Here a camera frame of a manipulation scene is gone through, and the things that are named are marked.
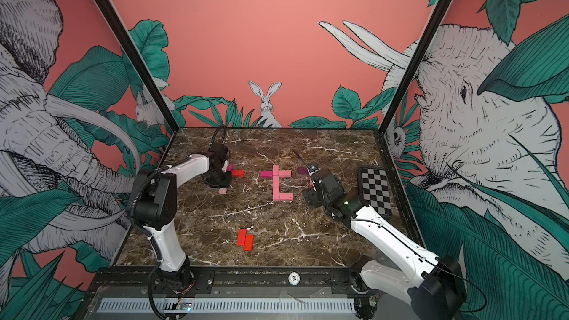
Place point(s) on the black left corner frame post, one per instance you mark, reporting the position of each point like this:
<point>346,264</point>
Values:
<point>106,7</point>

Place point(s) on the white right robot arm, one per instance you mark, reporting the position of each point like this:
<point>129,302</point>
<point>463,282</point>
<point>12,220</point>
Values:
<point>432,285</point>

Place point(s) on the black corner frame post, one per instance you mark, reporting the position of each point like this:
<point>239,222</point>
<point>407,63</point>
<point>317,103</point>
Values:
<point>425,41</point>
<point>106,7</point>

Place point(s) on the purple block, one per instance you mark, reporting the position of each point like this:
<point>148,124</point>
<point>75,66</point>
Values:
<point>302,170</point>

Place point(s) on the black front frame rail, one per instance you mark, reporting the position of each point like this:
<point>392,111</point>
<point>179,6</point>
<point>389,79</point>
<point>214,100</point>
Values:
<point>341,280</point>

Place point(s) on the black right corner frame post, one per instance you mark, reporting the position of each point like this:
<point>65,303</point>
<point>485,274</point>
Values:
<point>425,41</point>

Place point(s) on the pink row block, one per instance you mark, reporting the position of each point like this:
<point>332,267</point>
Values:
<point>276,194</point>
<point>285,197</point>
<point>275,182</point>

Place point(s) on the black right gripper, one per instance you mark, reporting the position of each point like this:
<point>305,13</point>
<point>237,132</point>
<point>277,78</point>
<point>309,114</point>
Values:
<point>311,196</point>

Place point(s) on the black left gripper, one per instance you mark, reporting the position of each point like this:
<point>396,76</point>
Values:
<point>227,184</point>

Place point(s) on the white slotted cable duct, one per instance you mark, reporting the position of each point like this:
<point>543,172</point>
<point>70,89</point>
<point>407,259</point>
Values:
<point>226,305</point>

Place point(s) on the checkerboard calibration plate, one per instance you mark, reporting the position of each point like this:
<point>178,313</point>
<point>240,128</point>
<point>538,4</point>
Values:
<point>374,190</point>

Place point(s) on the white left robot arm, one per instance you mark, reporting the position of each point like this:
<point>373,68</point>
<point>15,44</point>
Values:
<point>153,205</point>

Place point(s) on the red row block left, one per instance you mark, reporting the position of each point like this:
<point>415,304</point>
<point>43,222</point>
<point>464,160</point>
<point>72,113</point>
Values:
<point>248,242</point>

